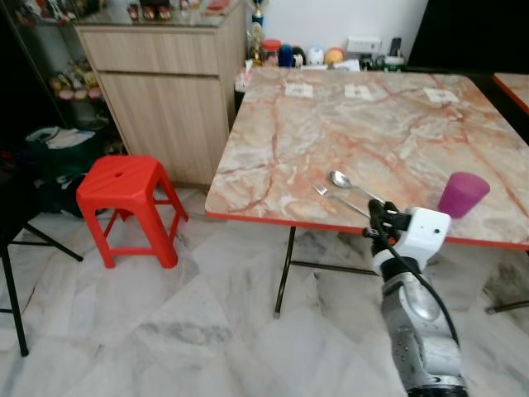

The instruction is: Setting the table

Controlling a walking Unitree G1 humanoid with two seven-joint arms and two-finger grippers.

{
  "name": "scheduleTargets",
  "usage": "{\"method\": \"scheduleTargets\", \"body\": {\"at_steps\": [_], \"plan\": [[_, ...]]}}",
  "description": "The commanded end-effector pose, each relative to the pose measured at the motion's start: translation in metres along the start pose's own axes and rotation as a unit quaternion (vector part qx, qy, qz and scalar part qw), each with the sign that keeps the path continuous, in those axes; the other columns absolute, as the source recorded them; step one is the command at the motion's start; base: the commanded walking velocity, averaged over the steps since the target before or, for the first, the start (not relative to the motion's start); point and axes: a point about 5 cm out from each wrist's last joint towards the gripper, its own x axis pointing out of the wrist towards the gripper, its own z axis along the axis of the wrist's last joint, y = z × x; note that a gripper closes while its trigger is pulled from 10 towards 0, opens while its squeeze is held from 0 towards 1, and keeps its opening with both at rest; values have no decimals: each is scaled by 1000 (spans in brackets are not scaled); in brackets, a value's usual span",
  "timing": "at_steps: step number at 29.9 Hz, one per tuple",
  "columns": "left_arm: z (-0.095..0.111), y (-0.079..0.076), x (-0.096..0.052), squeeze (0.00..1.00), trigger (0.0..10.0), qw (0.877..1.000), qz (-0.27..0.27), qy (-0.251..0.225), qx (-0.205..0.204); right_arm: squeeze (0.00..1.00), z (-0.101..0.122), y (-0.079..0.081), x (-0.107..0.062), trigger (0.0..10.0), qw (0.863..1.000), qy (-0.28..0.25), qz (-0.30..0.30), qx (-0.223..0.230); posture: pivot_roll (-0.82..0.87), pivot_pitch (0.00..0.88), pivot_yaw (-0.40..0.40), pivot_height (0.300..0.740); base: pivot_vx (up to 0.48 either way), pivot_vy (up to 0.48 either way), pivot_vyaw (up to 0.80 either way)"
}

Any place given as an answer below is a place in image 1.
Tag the small white container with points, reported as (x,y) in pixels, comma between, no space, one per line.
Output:
(316,56)

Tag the black screen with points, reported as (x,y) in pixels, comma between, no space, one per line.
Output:
(471,33)

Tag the glass display shelf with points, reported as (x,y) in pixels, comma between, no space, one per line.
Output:
(50,74)

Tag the small white paper card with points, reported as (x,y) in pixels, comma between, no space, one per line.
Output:
(441,95)
(359,92)
(299,90)

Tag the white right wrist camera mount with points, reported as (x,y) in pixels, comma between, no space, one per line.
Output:
(430,231)

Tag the gold trophy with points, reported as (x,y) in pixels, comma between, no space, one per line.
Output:
(257,33)

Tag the light wooden cabinet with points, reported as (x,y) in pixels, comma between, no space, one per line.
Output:
(165,99)

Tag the blue bottle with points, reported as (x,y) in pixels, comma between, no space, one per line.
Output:
(286,55)

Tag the silver metal fork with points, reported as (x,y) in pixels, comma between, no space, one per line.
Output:
(335,197)

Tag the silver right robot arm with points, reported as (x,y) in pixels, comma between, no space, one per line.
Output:
(417,314)

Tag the orange ball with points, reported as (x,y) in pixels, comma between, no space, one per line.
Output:
(335,55)

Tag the red jar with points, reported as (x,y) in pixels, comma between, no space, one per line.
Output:
(270,52)

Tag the dark green bag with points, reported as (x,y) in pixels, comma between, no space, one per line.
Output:
(62,169)

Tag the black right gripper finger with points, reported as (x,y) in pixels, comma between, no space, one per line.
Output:
(390,207)
(375,218)

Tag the marble table with red edge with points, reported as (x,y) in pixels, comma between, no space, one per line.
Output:
(372,136)
(516,87)

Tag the silver metal spoon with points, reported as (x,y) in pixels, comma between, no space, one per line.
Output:
(341,179)

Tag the white wall socket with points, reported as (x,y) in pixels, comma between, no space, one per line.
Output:
(364,45)

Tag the purple plastic cup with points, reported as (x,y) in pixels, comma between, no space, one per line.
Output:
(461,194)

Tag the red plastic stool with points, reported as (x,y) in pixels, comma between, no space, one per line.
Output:
(124,175)

